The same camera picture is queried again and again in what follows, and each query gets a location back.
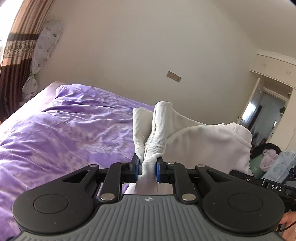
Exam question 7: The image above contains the white small shirt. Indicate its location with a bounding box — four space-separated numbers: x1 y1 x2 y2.
125 101 252 195

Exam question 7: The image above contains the person's right hand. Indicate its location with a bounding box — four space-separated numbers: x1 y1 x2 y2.
280 211 296 241

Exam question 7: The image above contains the pink cloth pile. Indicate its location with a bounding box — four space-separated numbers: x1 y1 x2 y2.
260 149 278 172

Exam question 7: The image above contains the purple floral bed quilt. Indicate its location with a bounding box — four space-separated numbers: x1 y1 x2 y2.
1 84 154 240

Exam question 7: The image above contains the white open door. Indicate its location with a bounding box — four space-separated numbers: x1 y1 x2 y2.
237 78 263 130

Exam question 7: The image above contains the white wardrobe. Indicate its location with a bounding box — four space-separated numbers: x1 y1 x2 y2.
250 49 295 151

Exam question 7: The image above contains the brown striped curtain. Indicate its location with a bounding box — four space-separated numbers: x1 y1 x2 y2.
1 1 54 123

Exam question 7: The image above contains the white floral tied curtain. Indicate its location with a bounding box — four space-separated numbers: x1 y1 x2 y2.
22 19 64 102

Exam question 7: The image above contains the gold wall socket plate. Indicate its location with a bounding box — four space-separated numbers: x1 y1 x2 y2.
166 71 182 82

